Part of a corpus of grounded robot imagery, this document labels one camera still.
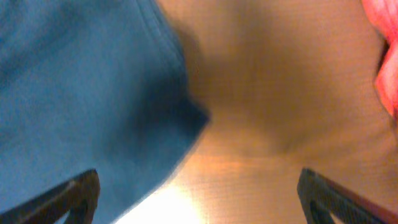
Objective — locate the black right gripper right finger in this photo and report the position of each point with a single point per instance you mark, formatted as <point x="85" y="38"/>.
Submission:
<point x="321" y="198"/>

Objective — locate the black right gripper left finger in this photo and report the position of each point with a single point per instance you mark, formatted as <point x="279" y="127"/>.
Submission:
<point x="77" y="198"/>

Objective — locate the dark blue denim shorts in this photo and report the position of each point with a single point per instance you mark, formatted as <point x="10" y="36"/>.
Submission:
<point x="92" y="84"/>

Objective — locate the red orange garment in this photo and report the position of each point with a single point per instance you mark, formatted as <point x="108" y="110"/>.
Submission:
<point x="382" y="14"/>

